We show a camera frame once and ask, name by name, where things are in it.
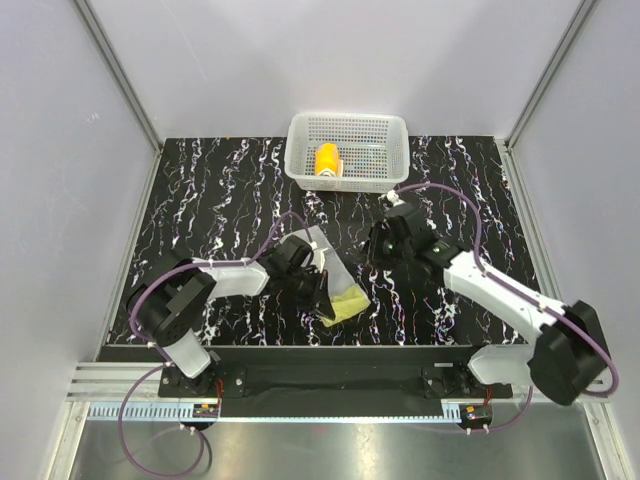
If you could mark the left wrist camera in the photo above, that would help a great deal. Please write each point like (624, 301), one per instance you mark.
(319, 255)

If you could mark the grey towel yellow frog print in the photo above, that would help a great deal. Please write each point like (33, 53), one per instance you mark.
(347, 297)

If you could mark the grey and orange towel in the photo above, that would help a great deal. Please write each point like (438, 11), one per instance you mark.
(328, 161)

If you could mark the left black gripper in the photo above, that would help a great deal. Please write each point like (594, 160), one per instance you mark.
(323, 304)

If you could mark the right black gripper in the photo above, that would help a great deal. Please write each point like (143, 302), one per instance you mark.
(377, 232)

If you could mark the white plastic mesh basket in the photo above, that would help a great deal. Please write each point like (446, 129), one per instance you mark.
(373, 149)

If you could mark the white slotted cable duct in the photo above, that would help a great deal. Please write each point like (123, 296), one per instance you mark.
(429, 412)

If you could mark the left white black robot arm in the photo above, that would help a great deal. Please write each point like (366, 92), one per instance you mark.
(165, 304)

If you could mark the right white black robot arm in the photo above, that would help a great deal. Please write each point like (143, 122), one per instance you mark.
(565, 349)

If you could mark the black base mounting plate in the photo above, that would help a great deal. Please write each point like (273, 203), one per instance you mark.
(358, 377)

